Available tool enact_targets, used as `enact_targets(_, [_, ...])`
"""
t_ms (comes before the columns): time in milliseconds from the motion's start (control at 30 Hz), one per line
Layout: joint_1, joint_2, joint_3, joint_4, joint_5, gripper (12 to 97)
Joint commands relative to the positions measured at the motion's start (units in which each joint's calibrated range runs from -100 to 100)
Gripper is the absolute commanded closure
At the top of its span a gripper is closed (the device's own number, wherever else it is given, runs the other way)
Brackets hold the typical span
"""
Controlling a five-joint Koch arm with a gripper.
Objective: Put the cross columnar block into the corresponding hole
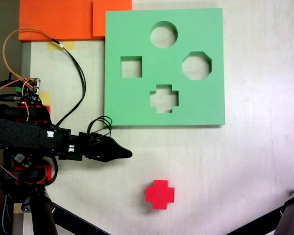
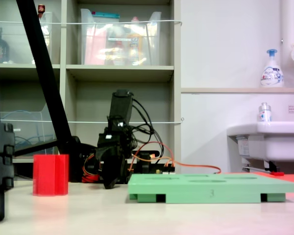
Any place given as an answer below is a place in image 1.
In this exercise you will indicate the red cross columnar block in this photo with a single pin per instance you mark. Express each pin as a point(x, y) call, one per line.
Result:
point(159, 194)

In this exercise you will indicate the green shape-hole board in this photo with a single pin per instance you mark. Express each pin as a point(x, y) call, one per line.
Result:
point(127, 102)

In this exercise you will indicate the black circuit board with inductor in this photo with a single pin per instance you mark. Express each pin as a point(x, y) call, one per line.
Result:
point(20, 158)

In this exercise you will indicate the thick black tripod leg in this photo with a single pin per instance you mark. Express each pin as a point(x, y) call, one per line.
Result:
point(292, 213)
point(42, 215)

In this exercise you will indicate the yellow masking tape strip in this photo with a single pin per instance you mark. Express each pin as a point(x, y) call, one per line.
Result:
point(68, 45)
point(17, 208)
point(46, 95)

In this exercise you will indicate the green controller circuit board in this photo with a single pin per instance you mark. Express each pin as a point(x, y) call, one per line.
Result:
point(29, 91)

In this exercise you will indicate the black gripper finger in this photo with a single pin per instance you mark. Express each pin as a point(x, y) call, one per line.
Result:
point(117, 151)

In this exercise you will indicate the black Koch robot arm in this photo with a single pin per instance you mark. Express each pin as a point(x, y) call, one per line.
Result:
point(14, 132)

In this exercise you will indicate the red base mount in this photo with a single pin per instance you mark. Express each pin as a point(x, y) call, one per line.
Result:
point(47, 112)

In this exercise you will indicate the large orange block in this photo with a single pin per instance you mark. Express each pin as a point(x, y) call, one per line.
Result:
point(56, 19)

